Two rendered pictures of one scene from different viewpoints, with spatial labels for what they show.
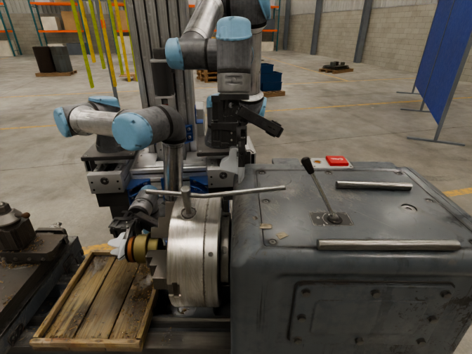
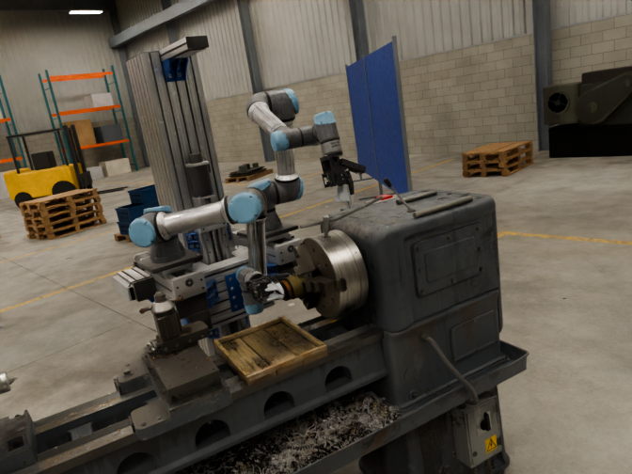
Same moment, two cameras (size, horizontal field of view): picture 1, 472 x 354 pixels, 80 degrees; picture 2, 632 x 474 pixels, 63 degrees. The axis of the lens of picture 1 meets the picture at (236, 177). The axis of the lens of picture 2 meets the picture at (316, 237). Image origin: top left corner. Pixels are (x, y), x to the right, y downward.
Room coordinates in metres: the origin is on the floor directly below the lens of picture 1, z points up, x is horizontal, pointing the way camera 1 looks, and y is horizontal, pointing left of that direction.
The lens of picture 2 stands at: (-0.99, 0.98, 1.71)
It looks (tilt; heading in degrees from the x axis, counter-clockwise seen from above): 15 degrees down; 333
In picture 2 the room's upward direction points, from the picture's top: 9 degrees counter-clockwise
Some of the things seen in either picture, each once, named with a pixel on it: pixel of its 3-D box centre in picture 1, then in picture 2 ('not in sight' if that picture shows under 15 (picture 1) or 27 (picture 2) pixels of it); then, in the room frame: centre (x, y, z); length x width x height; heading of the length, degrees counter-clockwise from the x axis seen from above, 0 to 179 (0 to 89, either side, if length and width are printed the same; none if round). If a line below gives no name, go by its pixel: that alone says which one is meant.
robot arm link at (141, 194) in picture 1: (146, 199); (248, 277); (0.89, 0.34, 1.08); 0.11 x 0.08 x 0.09; 179
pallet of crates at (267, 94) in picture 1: (258, 79); (153, 210); (7.88, -0.62, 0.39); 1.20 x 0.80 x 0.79; 112
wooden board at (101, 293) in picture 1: (112, 292); (268, 347); (0.63, 0.41, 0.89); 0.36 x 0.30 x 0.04; 179
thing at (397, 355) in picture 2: not in sight; (423, 384); (0.64, -0.28, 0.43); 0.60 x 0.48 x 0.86; 89
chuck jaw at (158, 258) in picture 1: (164, 270); (323, 285); (0.54, 0.19, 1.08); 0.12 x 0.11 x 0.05; 179
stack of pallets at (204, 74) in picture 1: (216, 69); (63, 213); (10.32, 0.66, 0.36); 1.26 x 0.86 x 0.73; 115
